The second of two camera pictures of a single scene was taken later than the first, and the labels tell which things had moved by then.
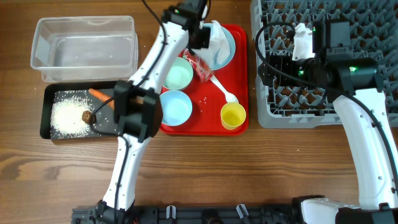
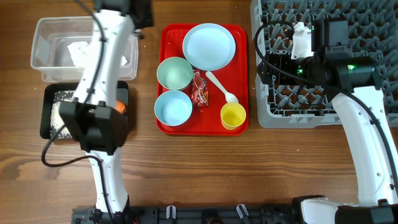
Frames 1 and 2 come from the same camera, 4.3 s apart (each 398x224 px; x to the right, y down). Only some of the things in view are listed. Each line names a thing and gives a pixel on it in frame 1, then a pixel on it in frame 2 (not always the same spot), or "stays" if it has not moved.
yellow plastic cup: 232,116 stays
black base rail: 275,213 stays
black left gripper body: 202,38 to 147,20
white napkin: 219,49 to 81,53
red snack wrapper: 202,70 to 199,92
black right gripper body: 301,71 stays
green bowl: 178,73 stays
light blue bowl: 176,107 stays
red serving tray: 220,98 stays
